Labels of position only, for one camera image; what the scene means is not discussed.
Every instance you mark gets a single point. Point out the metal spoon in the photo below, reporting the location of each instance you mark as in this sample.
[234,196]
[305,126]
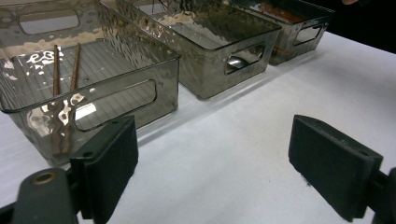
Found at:
[235,62]

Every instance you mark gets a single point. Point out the white table cover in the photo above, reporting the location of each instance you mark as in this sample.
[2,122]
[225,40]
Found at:
[236,149]

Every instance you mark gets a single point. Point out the brown wooden chopstick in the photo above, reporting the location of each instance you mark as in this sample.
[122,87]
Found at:
[74,71]
[56,77]

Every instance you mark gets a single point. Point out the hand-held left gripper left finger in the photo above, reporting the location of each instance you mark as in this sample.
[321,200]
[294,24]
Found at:
[109,168]

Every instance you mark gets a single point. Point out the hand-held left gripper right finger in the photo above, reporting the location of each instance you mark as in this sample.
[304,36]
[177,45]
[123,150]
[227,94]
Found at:
[333,168]

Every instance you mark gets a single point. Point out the smoky clear plastic bin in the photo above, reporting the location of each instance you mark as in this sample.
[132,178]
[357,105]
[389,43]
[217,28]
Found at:
[292,40]
[211,34]
[124,71]

